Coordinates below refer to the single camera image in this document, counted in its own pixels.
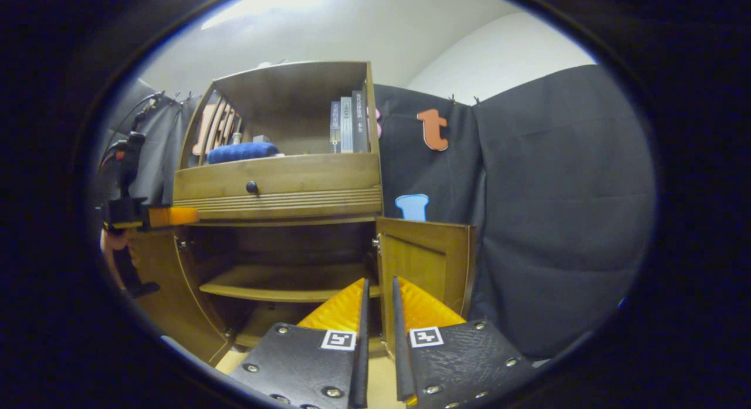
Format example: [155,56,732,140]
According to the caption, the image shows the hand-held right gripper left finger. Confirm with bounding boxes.
[228,278,370,409]

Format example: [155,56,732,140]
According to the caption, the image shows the wooden inner shelf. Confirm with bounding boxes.
[199,262,382,303]

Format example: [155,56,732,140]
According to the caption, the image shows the light grey book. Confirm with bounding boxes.
[340,96,354,153]

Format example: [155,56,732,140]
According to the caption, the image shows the black backdrop cloth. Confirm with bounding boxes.
[94,65,657,360]

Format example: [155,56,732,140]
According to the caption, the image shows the blue folded towel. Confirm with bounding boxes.
[207,141,280,165]

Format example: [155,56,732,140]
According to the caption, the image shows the wooden ribbed drawer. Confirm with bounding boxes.
[173,153,383,228]

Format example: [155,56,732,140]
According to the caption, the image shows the wooden double-door shoe cabinet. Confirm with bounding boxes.
[126,61,477,367]

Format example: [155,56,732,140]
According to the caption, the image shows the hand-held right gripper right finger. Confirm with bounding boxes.
[392,275,537,408]

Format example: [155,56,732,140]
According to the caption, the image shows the blue-grey book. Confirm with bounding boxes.
[330,101,343,154]

